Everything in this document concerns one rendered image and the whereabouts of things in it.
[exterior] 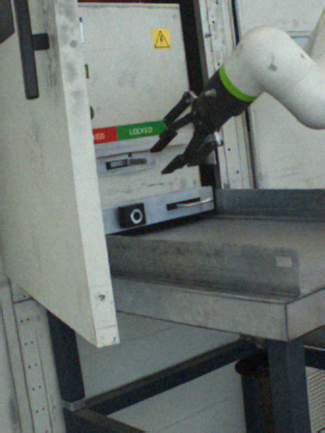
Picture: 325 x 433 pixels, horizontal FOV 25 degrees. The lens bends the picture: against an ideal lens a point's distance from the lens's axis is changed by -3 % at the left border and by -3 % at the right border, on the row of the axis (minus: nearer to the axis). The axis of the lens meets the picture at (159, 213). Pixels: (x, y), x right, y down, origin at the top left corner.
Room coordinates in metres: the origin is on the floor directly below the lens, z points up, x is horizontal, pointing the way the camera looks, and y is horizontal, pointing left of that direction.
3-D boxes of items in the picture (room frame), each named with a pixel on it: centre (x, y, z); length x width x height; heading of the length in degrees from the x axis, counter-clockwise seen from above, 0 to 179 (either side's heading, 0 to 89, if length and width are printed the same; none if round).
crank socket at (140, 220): (1.67, 0.06, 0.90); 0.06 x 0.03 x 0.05; 130
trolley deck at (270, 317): (1.40, -0.17, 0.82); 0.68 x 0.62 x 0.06; 40
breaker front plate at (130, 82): (1.69, 0.07, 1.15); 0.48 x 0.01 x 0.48; 130
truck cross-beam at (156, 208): (1.70, 0.08, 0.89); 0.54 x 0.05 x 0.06; 130
